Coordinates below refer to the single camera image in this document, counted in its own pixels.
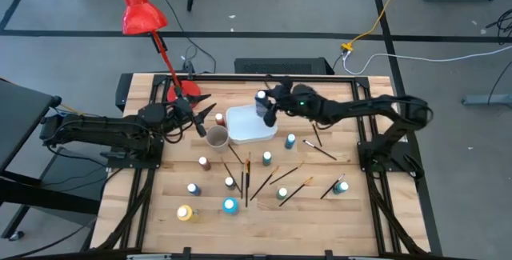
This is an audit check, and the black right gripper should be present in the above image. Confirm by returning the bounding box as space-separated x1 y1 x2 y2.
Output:
262 78 320 128

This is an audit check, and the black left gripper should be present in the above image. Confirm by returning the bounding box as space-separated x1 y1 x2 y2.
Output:
166 87 218 138

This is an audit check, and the large purple paint bottle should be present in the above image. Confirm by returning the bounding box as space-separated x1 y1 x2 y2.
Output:
254 90 269 118

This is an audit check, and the beige plastic cup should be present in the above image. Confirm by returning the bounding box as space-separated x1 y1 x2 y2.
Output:
206 125 230 149

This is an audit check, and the white plastic bin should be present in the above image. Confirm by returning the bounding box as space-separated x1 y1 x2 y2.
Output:
226 104 278 146

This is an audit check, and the thin black paintbrush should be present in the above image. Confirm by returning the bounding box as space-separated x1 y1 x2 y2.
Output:
311 122 323 148

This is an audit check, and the black paintbrush silver ferrule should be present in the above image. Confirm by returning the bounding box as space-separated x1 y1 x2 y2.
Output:
302 139 338 161

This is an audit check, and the large turquoise paint bottle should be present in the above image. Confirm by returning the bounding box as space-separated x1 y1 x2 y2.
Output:
222 197 240 216

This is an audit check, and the large yellow paint bottle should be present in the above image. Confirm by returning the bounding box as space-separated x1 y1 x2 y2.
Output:
176 204 200 223

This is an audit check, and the black computer case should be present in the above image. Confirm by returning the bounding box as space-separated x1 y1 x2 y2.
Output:
234 57 336 76

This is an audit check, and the red desk lamp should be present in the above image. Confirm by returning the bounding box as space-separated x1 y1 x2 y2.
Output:
118 0 202 105

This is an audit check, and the black side desk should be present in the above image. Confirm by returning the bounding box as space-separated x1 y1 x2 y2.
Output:
0 78 109 242

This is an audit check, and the grey desk foot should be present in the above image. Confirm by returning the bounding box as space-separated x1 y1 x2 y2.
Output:
462 94 512 107

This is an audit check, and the black aluminium table frame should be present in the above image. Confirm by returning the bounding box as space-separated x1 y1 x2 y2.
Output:
90 74 433 260

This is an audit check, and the yellow extension cable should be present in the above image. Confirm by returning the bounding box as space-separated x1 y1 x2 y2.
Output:
340 0 411 52

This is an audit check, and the white floor cable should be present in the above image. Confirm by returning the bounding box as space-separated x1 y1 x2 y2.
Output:
342 45 512 76

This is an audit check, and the black cable bundle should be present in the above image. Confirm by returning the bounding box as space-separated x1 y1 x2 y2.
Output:
485 9 512 46

